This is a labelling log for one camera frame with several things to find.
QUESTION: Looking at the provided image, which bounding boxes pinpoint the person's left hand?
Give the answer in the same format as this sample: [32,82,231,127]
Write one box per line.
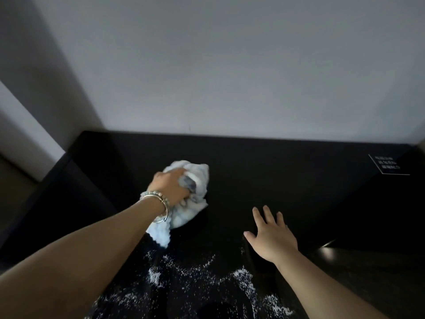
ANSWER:
[146,167,192,208]

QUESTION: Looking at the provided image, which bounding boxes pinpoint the person's right hand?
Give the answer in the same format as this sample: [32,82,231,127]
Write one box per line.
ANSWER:
[243,205,299,265]

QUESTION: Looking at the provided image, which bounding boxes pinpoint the light blue cleaning cloth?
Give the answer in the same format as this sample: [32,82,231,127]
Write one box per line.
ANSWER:
[145,160,210,248]

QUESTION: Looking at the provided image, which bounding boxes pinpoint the person's left forearm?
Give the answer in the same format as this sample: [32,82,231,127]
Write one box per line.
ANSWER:
[0,196,165,319]

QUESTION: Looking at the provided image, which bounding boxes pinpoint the person's right forearm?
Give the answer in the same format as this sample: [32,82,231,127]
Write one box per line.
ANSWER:
[274,249,389,319]

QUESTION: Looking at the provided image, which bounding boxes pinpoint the silver bangle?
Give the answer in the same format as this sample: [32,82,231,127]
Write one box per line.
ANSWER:
[141,195,170,224]

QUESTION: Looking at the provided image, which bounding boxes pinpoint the black cabinet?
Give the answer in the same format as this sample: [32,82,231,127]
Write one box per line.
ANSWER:
[0,130,425,319]

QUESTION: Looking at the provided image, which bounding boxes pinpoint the spilled white powder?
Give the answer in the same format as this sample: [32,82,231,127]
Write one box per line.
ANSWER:
[85,246,296,319]

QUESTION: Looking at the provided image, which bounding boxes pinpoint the square label with white print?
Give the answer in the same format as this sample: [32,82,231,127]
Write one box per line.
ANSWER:
[368,154,411,176]

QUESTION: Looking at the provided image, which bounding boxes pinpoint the beaded bracelet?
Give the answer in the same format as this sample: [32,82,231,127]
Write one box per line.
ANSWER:
[139,191,171,208]

